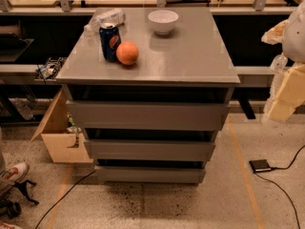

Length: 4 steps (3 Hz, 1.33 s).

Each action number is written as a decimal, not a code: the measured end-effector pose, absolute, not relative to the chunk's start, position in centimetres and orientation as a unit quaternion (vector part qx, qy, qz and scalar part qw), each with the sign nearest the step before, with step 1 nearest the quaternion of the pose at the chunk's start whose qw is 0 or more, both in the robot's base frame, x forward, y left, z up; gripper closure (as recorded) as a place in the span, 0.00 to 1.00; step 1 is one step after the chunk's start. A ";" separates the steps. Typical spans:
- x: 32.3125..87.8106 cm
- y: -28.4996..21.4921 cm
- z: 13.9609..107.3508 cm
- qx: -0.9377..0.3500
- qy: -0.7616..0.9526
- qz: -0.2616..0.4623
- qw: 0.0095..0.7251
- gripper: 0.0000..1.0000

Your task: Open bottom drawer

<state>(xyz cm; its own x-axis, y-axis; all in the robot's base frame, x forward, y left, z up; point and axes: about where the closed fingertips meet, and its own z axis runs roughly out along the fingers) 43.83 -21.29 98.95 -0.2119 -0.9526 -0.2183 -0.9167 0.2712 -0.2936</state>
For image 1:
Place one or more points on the white sneaker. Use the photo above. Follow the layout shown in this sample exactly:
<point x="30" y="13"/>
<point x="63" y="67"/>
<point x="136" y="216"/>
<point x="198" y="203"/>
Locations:
<point x="16" y="172"/>

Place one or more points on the long grey shelf rail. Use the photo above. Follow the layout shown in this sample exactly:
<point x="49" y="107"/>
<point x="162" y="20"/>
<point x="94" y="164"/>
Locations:
<point x="17" y="74"/>

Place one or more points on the black tripod stand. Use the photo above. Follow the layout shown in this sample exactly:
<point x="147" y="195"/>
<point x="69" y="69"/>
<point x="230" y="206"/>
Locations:
<point x="9" y="203"/>

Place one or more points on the clear plastic bottle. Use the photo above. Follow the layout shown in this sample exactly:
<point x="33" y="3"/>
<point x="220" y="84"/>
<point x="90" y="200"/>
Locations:
<point x="114" y="16"/>

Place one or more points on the blue pepsi can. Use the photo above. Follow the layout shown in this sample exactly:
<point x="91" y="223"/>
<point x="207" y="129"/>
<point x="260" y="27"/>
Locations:
<point x="110" y="40"/>

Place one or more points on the black foot pedal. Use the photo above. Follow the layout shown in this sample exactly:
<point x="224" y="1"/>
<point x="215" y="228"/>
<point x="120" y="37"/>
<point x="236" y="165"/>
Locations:
<point x="260" y="166"/>

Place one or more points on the grey drawer cabinet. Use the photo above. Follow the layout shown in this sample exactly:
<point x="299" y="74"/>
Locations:
<point x="190" y="65"/>

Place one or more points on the grey middle drawer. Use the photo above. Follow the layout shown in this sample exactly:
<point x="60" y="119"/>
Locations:
<point x="149" y="150"/>

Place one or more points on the clutter on shelf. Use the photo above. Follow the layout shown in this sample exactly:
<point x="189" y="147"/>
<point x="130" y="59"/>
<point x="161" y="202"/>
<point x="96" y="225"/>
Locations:
<point x="50" y="69"/>

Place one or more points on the orange fruit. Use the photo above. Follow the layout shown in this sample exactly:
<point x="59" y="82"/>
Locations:
<point x="127" y="53"/>

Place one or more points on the white bowl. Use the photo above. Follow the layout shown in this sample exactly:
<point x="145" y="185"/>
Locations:
<point x="162" y="21"/>

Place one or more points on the grey top drawer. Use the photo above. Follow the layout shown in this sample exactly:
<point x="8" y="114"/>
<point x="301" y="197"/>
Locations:
<point x="147" y="116"/>

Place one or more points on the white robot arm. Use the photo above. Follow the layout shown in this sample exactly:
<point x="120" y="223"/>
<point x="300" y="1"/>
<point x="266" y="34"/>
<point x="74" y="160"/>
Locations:
<point x="293" y="43"/>

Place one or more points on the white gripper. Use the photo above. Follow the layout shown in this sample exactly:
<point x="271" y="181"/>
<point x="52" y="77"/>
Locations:
<point x="295" y="38"/>

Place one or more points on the cardboard box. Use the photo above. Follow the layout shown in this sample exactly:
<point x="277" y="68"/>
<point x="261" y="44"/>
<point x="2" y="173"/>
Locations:
<point x="62" y="145"/>

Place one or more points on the grey bottom drawer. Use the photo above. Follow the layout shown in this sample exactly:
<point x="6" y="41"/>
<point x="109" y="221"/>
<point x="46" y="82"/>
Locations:
<point x="152" y="175"/>

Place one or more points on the grey drawer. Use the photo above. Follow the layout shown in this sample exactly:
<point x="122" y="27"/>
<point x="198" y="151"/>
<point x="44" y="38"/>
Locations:
<point x="147" y="116"/>
<point x="152" y="175"/>
<point x="149" y="150"/>

